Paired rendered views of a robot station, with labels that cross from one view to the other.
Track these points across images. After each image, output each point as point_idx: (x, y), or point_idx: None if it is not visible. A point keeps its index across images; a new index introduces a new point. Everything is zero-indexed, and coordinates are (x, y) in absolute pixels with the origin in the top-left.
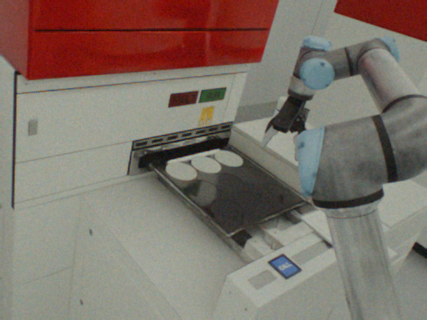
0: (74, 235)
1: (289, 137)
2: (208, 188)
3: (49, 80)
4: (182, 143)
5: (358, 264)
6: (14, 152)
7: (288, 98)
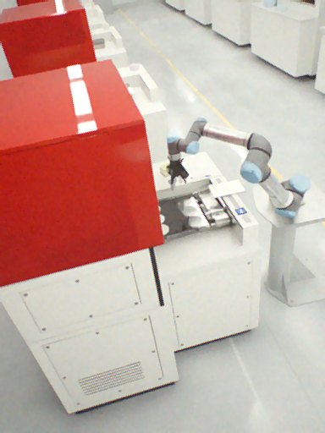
0: None
1: None
2: (177, 223)
3: None
4: None
5: (275, 185)
6: (158, 282)
7: (175, 164)
